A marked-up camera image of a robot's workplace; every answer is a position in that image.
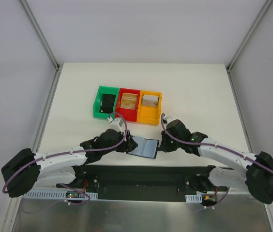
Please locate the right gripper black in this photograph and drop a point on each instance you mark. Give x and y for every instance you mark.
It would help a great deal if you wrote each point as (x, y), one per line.
(163, 141)

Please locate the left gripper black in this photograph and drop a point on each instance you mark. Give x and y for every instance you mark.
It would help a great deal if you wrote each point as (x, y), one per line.
(129, 144)

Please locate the black leather card holder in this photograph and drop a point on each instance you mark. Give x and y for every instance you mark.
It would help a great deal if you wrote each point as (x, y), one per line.
(146, 148)

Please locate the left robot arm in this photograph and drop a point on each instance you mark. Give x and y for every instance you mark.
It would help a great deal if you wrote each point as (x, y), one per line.
(22, 172)

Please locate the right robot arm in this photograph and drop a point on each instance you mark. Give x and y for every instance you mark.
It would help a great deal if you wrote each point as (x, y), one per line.
(245, 171)

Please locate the wooden cards in red bin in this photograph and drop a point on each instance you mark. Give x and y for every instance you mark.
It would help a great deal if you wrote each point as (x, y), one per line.
(128, 101)

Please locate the black cards in green bin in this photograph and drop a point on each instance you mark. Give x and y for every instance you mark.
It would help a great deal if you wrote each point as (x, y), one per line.
(107, 103)

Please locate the white cards in orange bin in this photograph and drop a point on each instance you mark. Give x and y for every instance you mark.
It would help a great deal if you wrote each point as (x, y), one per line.
(150, 100)

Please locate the red plastic bin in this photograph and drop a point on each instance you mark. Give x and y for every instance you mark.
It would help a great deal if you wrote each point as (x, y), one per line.
(129, 115)

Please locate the orange plastic bin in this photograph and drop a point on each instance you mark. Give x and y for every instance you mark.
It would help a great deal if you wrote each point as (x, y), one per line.
(149, 114)

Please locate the green plastic bin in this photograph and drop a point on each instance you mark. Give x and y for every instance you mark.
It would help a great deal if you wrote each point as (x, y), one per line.
(97, 101)

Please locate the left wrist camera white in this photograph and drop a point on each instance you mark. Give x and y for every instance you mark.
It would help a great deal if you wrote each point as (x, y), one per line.
(116, 123)

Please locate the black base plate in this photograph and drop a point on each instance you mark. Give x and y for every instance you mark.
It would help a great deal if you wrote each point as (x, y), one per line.
(143, 183)

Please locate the right white cable duct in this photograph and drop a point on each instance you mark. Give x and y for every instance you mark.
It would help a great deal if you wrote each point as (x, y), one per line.
(197, 198)

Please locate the white cable duct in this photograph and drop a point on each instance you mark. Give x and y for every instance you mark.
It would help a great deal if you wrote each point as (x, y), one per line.
(197, 198)
(59, 195)

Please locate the left white cable duct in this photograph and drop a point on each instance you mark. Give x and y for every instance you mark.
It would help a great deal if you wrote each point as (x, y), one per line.
(59, 195)

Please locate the right aluminium frame post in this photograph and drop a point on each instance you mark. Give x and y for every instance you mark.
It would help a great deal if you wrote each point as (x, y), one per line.
(249, 34)

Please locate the aluminium frame post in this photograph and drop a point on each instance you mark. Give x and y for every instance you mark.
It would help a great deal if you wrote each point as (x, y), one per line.
(38, 32)
(249, 34)

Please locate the left aluminium frame post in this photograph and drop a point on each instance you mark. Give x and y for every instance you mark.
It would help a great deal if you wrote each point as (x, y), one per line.
(38, 32)

